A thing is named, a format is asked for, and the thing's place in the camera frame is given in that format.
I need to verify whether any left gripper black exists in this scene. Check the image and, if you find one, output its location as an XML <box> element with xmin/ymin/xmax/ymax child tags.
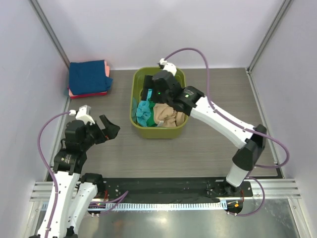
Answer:
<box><xmin>81</xmin><ymin>115</ymin><xmax>119</xmax><ymax>150</ymax></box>

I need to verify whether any olive green plastic bin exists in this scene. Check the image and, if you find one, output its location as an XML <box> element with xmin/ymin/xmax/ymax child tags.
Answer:
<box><xmin>129</xmin><ymin>66</ymin><xmax>188</xmax><ymax>139</ymax></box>

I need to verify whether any beige t shirt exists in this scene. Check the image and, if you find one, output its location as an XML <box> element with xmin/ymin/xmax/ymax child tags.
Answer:
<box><xmin>153</xmin><ymin>104</ymin><xmax>183</xmax><ymax>127</ymax></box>

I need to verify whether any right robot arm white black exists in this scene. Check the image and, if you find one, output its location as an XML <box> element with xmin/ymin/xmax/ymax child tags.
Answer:
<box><xmin>143</xmin><ymin>70</ymin><xmax>267</xmax><ymax>196</ymax></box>

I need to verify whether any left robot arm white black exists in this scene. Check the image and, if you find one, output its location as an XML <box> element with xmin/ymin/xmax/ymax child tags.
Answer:
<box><xmin>34</xmin><ymin>115</ymin><xmax>120</xmax><ymax>238</ymax></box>

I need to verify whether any light blue t shirt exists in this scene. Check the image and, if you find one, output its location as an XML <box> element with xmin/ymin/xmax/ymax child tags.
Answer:
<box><xmin>136</xmin><ymin>89</ymin><xmax>152</xmax><ymax>127</ymax></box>

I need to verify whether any green t shirt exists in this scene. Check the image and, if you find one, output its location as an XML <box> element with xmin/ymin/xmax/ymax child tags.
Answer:
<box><xmin>147</xmin><ymin>100</ymin><xmax>157</xmax><ymax>127</ymax></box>

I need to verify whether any folded red t shirt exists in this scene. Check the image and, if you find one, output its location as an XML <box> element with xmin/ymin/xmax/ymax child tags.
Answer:
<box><xmin>67</xmin><ymin>88</ymin><xmax>107</xmax><ymax>99</ymax></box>

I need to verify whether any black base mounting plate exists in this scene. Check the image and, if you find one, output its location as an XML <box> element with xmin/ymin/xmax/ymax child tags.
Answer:
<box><xmin>88</xmin><ymin>177</ymin><xmax>253</xmax><ymax>213</ymax></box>

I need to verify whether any folded dark blue t shirt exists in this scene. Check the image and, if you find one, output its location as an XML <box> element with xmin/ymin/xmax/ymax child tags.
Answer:
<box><xmin>68</xmin><ymin>60</ymin><xmax>113</xmax><ymax>96</ymax></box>

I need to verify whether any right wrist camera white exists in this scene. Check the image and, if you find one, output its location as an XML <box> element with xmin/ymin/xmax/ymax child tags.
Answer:
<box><xmin>158</xmin><ymin>58</ymin><xmax>177</xmax><ymax>76</ymax></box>

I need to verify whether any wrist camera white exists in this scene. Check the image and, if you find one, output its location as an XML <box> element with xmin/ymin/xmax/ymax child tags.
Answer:
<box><xmin>69</xmin><ymin>105</ymin><xmax>95</xmax><ymax>125</ymax></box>
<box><xmin>158</xmin><ymin>58</ymin><xmax>177</xmax><ymax>76</ymax></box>

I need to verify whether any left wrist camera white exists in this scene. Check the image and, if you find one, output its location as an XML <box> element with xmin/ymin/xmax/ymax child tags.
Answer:
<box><xmin>69</xmin><ymin>105</ymin><xmax>95</xmax><ymax>125</ymax></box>

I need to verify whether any left aluminium corner post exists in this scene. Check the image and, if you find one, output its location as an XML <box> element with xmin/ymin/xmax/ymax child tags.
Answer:
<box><xmin>28</xmin><ymin>0</ymin><xmax>70</xmax><ymax>68</ymax></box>

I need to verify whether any aluminium corner post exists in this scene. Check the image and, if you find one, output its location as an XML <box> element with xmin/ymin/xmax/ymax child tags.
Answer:
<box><xmin>247</xmin><ymin>0</ymin><xmax>293</xmax><ymax>74</ymax></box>
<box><xmin>28</xmin><ymin>0</ymin><xmax>70</xmax><ymax>68</ymax></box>

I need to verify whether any white slotted cable duct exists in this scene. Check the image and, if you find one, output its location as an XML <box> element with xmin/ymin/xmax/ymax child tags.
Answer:
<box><xmin>42</xmin><ymin>202</ymin><xmax>227</xmax><ymax>212</ymax></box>

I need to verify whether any right aluminium corner post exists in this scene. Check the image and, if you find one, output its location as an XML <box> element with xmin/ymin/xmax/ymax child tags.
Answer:
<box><xmin>247</xmin><ymin>0</ymin><xmax>293</xmax><ymax>74</ymax></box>

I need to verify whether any aluminium frame rail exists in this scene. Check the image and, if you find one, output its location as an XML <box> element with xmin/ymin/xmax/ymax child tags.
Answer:
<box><xmin>30</xmin><ymin>178</ymin><xmax>301</xmax><ymax>202</ymax></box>

